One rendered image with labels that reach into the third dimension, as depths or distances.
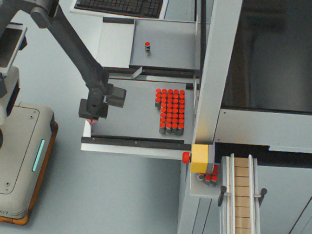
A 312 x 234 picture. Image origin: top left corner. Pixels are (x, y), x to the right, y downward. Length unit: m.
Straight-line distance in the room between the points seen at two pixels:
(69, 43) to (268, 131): 0.70
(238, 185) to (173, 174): 1.10
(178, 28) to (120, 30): 0.25
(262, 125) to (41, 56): 2.00
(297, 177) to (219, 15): 0.88
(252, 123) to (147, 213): 1.20
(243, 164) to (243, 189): 0.10
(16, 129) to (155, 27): 0.93
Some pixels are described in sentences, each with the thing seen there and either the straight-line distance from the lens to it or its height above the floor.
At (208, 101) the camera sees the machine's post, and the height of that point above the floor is 1.24.
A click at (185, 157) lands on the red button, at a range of 1.76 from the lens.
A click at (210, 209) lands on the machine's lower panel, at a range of 2.26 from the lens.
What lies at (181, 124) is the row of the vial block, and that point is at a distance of 1.93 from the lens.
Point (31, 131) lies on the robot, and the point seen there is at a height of 0.28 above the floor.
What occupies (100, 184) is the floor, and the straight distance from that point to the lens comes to 2.85.
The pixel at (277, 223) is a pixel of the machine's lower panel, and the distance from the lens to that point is 2.40.
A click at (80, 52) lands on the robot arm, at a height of 1.33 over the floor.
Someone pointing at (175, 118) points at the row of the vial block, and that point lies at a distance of 1.94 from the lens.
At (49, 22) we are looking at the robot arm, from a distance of 1.49.
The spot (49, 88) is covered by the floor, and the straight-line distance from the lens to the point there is 3.25.
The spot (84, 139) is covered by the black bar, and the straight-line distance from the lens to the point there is 1.93.
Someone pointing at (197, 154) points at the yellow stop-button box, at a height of 1.03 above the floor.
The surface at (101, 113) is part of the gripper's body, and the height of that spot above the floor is 1.00.
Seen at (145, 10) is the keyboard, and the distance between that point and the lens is 2.46.
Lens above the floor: 2.51
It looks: 55 degrees down
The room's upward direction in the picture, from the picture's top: 3 degrees clockwise
